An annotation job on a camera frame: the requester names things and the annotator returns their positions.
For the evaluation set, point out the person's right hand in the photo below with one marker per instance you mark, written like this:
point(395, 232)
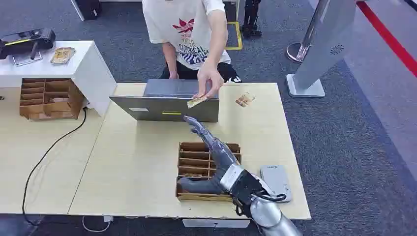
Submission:
point(173, 75)

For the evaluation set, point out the person's left hand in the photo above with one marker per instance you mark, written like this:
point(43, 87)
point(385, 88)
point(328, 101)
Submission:
point(210, 78)

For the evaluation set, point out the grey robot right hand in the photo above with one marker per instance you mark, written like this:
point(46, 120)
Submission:
point(224, 158)

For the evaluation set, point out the printed card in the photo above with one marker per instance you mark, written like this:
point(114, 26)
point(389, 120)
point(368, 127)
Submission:
point(196, 101)
point(245, 99)

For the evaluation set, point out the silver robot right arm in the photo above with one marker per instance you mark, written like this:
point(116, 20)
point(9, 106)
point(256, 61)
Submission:
point(267, 213)

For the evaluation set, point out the wooden card box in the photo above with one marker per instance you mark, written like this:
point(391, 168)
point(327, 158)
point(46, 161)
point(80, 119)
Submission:
point(49, 99)
point(195, 163)

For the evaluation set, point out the grey laptop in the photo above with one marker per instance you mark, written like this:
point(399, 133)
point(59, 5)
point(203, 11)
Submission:
point(169, 109)

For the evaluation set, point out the person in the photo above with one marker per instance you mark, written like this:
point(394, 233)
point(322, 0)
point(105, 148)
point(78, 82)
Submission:
point(182, 29)

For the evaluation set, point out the yellow floor tape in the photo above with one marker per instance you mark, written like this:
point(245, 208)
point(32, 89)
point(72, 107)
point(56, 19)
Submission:
point(239, 35)

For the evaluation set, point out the grey flat card reader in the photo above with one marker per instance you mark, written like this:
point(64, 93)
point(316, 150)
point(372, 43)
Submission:
point(277, 182)

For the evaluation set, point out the white box under desk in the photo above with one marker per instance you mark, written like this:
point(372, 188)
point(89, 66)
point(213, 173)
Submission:
point(215, 223)

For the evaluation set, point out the black legs and feet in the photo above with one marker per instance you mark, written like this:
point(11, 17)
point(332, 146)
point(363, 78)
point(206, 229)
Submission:
point(251, 19)

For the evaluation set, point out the white cabinet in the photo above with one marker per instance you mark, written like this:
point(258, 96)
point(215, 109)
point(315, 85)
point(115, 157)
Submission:
point(88, 68)

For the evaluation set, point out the card tray with print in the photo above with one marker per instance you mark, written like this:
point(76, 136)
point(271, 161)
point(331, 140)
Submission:
point(63, 55)

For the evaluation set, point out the white kiosk stand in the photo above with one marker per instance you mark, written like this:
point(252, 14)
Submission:
point(325, 42)

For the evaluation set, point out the clear plastic stand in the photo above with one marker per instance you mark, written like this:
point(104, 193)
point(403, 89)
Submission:
point(26, 59)

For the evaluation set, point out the black desktop device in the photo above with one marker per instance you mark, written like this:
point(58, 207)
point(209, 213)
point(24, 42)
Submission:
point(29, 39)

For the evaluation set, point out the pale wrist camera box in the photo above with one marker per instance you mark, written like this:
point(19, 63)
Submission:
point(265, 185)

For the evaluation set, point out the chrome stanchion post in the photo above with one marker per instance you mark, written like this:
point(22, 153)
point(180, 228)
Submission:
point(298, 52)

